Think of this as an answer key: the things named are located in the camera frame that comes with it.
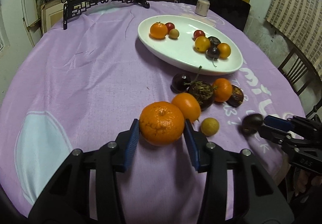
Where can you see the large dried brown fruit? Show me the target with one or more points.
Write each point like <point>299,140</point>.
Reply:
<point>203,92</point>

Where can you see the dark purple plum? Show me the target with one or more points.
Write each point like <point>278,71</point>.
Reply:
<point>213,54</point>

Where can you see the dark round chestnut fruit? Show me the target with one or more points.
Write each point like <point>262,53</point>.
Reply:
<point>251,123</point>

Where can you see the yellow orange kumquat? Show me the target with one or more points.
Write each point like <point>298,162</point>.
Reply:
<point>202,44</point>

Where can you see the dark wrinkled fruit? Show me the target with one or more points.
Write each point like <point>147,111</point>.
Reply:
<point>236,98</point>

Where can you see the small beige can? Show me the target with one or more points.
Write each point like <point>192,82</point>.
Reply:
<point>202,7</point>

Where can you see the white oval plate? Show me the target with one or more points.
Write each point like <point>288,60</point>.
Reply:
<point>181,53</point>

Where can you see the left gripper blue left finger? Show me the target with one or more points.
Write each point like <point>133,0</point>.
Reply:
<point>127,142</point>

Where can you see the brown wrinkled passion fruit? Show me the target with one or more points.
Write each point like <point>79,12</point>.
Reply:
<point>214,40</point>

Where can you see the purple tablecloth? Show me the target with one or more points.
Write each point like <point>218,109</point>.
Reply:
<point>79,87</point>

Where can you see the small orange with stem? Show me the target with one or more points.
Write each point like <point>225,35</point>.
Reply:
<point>158,31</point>

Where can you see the dark cherry with stem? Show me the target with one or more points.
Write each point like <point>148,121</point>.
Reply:
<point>182,81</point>

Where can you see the smooth orange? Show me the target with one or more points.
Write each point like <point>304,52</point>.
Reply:
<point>188,105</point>

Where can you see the wooden chair right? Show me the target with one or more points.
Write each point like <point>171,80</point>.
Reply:
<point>303,79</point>

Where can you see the right hand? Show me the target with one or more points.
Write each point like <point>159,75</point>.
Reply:
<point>302,181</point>

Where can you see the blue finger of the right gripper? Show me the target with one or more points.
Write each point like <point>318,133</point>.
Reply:
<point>273,135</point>
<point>278,123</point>

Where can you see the large wrinkled mandarin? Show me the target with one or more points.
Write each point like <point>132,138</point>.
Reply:
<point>161,123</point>

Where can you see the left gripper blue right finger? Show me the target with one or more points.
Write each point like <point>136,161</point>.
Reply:
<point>196,144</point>

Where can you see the red cherry tomato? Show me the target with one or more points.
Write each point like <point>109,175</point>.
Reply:
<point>197,34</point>
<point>170,26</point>

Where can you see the pale yellow longan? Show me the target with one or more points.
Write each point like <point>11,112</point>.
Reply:
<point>174,34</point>

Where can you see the orange tangerine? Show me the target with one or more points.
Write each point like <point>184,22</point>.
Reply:
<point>222,90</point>

